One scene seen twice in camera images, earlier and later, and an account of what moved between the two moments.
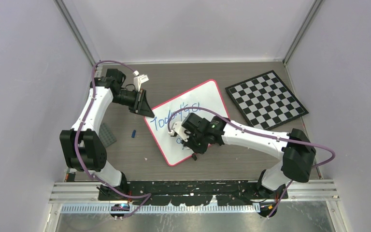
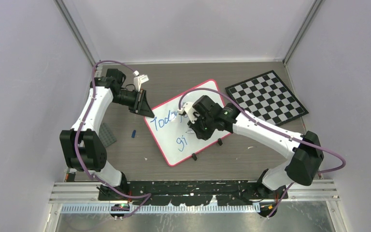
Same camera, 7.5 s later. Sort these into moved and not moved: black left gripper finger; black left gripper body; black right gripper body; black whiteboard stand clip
Moved: black right gripper body
Not moved: black left gripper finger; black left gripper body; black whiteboard stand clip
